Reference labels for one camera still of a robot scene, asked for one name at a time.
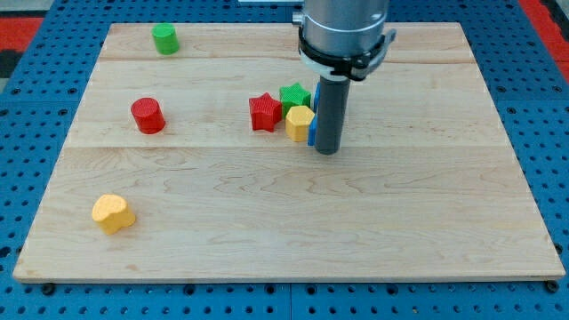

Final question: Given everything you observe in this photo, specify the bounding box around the yellow hexagon block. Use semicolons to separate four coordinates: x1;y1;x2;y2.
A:
285;106;315;142

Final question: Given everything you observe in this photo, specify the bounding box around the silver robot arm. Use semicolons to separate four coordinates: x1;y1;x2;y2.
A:
300;0;389;57

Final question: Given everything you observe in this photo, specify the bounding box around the yellow heart block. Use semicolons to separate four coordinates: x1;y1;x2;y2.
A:
92;194;136;235

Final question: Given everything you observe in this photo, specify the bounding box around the green star block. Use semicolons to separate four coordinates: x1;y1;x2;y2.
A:
279;83;311;118

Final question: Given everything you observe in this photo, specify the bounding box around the black clamp ring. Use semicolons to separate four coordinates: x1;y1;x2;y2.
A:
297;27;398;83

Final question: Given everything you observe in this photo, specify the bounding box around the blue block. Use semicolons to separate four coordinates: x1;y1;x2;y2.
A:
307;83;320;147

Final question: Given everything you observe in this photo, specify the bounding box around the red star block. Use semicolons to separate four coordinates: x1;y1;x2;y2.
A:
248;92;282;132

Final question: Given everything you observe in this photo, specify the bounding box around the green cylinder block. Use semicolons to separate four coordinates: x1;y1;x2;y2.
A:
151;22;180;55

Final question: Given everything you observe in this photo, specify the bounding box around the wooden board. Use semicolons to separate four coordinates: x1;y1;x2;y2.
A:
13;22;565;284

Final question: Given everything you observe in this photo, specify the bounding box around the red cylinder block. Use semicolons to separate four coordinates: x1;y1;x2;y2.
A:
131;97;165;134

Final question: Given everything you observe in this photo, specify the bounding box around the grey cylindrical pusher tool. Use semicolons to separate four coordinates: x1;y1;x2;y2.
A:
315;77;350;155

